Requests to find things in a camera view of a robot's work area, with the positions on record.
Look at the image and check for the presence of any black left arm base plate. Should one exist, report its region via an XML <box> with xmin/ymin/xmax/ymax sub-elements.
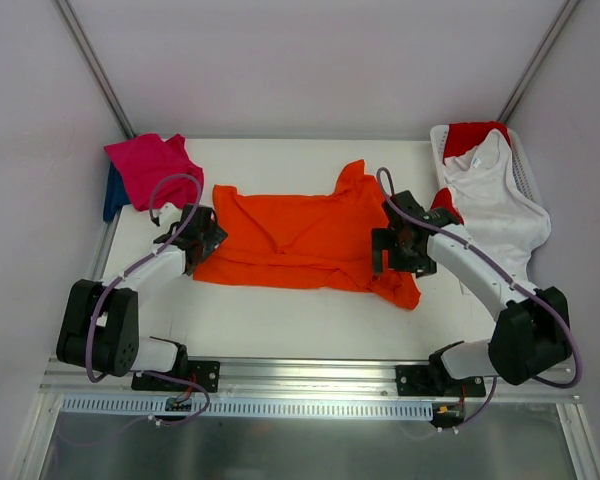
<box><xmin>131</xmin><ymin>359</ymin><xmax>221</xmax><ymax>393</ymax></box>

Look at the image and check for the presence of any dark blue t shirt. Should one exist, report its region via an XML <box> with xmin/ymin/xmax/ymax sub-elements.
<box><xmin>103</xmin><ymin>163</ymin><xmax>131</xmax><ymax>222</ymax></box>

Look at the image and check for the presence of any pink t shirt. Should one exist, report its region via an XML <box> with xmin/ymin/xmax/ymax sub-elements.
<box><xmin>104</xmin><ymin>133</ymin><xmax>204</xmax><ymax>211</ymax></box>

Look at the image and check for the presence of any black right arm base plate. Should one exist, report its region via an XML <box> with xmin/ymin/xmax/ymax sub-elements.
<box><xmin>395</xmin><ymin>364</ymin><xmax>486</xmax><ymax>398</ymax></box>

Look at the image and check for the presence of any red t shirt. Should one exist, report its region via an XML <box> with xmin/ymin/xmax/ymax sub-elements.
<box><xmin>430</xmin><ymin>121</ymin><xmax>511</xmax><ymax>223</ymax></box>

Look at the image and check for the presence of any orange t shirt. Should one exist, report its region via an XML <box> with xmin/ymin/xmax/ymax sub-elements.
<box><xmin>193</xmin><ymin>160</ymin><xmax>421</xmax><ymax>310</ymax></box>

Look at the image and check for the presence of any white slotted cable duct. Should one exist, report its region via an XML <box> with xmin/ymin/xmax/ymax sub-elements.
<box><xmin>61</xmin><ymin>394</ymin><xmax>434</xmax><ymax>422</ymax></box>

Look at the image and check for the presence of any metal frame post left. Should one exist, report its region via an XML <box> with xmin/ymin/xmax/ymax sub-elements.
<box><xmin>52</xmin><ymin>0</ymin><xmax>137</xmax><ymax>139</ymax></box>

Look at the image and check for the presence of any aluminium mounting rail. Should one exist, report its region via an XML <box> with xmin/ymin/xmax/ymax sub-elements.
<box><xmin>38</xmin><ymin>353</ymin><xmax>581</xmax><ymax>404</ymax></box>

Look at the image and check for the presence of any metal frame post right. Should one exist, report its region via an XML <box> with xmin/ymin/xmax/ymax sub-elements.
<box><xmin>497</xmin><ymin>0</ymin><xmax>582</xmax><ymax>124</ymax></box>

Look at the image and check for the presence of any metal frame post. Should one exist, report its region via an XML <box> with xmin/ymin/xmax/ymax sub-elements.
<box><xmin>497</xmin><ymin>0</ymin><xmax>582</xmax><ymax>124</ymax></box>
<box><xmin>52</xmin><ymin>0</ymin><xmax>137</xmax><ymax>139</ymax></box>

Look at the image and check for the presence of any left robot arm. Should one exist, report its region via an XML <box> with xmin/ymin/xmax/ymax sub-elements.
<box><xmin>56</xmin><ymin>204</ymin><xmax>228</xmax><ymax>390</ymax></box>

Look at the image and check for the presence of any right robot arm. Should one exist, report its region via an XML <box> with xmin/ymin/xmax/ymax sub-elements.
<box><xmin>371</xmin><ymin>191</ymin><xmax>582</xmax><ymax>396</ymax></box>

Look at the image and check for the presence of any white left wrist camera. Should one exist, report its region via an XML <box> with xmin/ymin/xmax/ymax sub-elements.
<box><xmin>150</xmin><ymin>202</ymin><xmax>181</xmax><ymax>226</ymax></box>

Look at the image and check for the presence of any white plastic laundry basket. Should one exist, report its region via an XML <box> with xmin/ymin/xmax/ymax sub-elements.
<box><xmin>430</xmin><ymin>125</ymin><xmax>544</xmax><ymax>207</ymax></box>

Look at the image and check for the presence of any white tank top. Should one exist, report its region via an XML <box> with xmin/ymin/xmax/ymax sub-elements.
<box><xmin>444</xmin><ymin>130</ymin><xmax>551</xmax><ymax>281</ymax></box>

